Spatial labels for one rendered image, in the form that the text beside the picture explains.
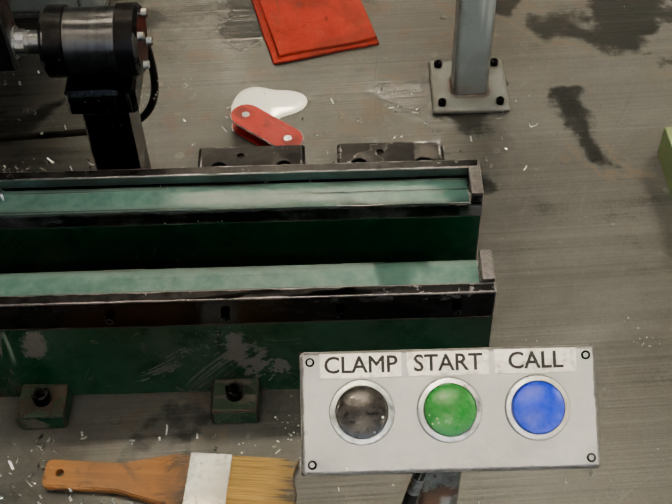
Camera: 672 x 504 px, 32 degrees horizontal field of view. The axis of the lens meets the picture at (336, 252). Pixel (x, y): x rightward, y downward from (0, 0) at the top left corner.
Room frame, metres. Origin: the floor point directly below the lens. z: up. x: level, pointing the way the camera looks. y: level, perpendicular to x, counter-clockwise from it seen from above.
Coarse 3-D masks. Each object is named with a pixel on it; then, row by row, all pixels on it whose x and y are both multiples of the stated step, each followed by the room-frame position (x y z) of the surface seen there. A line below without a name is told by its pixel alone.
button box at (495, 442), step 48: (336, 384) 0.37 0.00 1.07; (384, 384) 0.36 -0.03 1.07; (432, 384) 0.36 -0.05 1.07; (480, 384) 0.36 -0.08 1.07; (576, 384) 0.36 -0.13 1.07; (336, 432) 0.34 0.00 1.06; (384, 432) 0.34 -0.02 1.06; (432, 432) 0.34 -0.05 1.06; (480, 432) 0.34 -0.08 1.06; (528, 432) 0.34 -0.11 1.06; (576, 432) 0.34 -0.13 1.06
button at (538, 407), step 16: (528, 384) 0.36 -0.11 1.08; (544, 384) 0.36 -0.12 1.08; (512, 400) 0.35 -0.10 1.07; (528, 400) 0.35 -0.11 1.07; (544, 400) 0.35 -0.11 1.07; (560, 400) 0.35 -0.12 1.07; (528, 416) 0.34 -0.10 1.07; (544, 416) 0.34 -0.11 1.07; (560, 416) 0.34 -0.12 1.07; (544, 432) 0.34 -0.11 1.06
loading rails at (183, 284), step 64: (0, 192) 0.67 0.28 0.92; (64, 192) 0.67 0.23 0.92; (128, 192) 0.67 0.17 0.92; (192, 192) 0.66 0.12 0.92; (256, 192) 0.66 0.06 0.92; (320, 192) 0.66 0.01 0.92; (384, 192) 0.66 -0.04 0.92; (448, 192) 0.65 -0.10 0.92; (0, 256) 0.65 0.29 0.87; (64, 256) 0.64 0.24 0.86; (128, 256) 0.64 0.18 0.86; (192, 256) 0.64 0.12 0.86; (256, 256) 0.64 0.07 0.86; (320, 256) 0.64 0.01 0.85; (384, 256) 0.64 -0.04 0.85; (448, 256) 0.64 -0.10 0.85; (0, 320) 0.54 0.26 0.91; (64, 320) 0.54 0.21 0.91; (128, 320) 0.54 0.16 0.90; (192, 320) 0.54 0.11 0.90; (256, 320) 0.54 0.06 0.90; (320, 320) 0.54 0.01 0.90; (384, 320) 0.54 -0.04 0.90; (448, 320) 0.54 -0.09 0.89; (0, 384) 0.54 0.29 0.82; (64, 384) 0.54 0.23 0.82; (128, 384) 0.54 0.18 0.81; (192, 384) 0.54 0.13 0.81; (256, 384) 0.53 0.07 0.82
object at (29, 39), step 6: (24, 30) 0.75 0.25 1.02; (30, 30) 0.75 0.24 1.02; (36, 30) 0.75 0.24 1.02; (24, 36) 0.75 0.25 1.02; (30, 36) 0.75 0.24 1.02; (36, 36) 0.75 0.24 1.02; (18, 42) 0.74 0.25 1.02; (24, 42) 0.74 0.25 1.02; (30, 42) 0.74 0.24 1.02; (36, 42) 0.74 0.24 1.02; (24, 48) 0.74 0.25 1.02; (30, 48) 0.74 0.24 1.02; (36, 48) 0.74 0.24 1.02
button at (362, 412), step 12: (348, 396) 0.36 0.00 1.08; (360, 396) 0.35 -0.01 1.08; (372, 396) 0.35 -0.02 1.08; (336, 408) 0.35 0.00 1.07; (348, 408) 0.35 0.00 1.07; (360, 408) 0.35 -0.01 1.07; (372, 408) 0.35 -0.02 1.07; (384, 408) 0.35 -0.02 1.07; (348, 420) 0.34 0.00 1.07; (360, 420) 0.34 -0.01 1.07; (372, 420) 0.34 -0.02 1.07; (384, 420) 0.34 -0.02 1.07; (348, 432) 0.34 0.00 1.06; (360, 432) 0.34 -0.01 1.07; (372, 432) 0.34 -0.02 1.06
